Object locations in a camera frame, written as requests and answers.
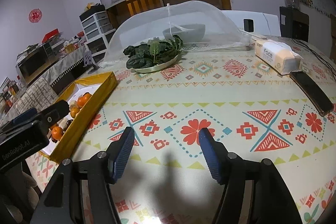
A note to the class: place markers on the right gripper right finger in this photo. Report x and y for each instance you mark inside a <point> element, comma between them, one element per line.
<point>215,155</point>

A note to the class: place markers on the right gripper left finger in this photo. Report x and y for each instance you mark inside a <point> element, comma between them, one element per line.
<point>119,153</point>

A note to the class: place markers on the dark plum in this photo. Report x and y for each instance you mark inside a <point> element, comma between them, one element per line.
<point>69,122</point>

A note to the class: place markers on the orange mandarin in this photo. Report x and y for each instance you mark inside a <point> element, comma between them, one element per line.
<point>82,100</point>

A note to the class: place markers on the large orange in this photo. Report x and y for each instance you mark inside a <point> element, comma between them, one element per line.
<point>74,111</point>

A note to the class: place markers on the octagonal biscuit block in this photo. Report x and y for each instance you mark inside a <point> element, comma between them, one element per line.
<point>73,104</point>

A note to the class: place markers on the left white gloved hand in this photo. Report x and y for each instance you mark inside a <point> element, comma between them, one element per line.
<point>20,197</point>

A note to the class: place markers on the patterned chair back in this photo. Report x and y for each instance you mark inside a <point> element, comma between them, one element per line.
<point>39,95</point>

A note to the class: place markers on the yellow rimmed white tray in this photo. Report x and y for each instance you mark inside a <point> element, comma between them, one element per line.
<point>100,87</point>

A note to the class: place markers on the microwave oven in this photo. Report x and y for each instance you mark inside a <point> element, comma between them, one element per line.
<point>34,61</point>

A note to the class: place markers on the plate of spinach leaves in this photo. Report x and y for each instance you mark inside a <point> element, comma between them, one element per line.
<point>154,55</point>

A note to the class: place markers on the Face tissue pack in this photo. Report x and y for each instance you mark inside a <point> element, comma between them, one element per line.
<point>278,55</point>

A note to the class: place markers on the black smartphone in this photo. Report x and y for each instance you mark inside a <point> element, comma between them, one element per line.
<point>315,94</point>

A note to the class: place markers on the white drawer cabinet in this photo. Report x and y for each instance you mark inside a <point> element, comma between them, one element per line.
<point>97,29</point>

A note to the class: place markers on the grey bowl under cover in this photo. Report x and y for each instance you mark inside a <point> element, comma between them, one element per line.
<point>188,33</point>

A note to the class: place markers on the white mesh food cover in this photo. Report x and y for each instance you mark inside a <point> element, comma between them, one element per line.
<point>221,33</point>

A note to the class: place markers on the black box stand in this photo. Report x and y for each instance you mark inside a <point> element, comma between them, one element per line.
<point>294,24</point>

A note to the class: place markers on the red paper wall ornament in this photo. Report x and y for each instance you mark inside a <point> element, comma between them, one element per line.
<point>35,15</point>

